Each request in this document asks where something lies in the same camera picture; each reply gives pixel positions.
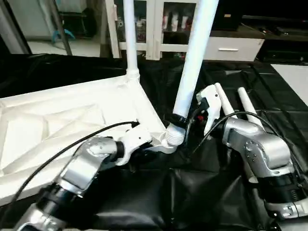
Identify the grey pole stand blue brackets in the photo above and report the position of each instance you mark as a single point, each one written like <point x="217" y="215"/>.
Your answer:
<point x="65" y="36"/>

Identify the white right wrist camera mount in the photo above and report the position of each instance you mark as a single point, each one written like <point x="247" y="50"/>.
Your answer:
<point x="213" y="103"/>

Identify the black storage unit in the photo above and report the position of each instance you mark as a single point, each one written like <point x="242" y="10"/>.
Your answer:
<point x="79" y="24"/>

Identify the white flat board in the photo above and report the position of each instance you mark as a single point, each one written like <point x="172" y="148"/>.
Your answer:
<point x="293" y="79"/>

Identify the black work mat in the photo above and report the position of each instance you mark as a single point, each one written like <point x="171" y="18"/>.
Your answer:
<point x="192" y="187"/>

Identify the white plastic table leg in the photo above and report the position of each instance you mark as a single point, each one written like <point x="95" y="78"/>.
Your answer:
<point x="225" y="101"/>
<point x="247" y="106"/>
<point x="132" y="36"/>
<point x="190" y="72"/>

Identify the black low desk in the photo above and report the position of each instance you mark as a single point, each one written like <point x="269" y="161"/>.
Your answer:
<point x="284" y="36"/>

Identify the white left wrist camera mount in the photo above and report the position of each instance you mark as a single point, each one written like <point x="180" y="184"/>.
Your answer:
<point x="134" y="139"/>

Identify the white drawer cabinet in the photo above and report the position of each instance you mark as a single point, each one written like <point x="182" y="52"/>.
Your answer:
<point x="250" y="54"/>

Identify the white glass door cabinet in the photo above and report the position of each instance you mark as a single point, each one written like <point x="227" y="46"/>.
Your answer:
<point x="154" y="29"/>

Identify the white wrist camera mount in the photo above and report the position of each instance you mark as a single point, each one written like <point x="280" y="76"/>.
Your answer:
<point x="213" y="103"/>
<point x="134" y="139"/>

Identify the white plastic table top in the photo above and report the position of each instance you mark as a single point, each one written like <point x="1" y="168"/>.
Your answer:
<point x="60" y="120"/>

